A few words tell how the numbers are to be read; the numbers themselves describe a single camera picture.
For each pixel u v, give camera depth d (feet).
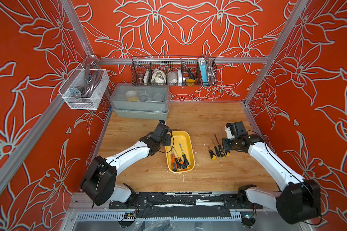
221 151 2.95
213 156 2.82
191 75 3.12
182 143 2.95
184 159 2.80
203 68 2.73
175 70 3.15
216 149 3.02
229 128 2.27
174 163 2.72
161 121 2.54
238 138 2.08
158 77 2.96
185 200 2.44
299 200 1.27
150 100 3.30
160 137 2.15
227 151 2.61
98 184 1.32
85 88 2.55
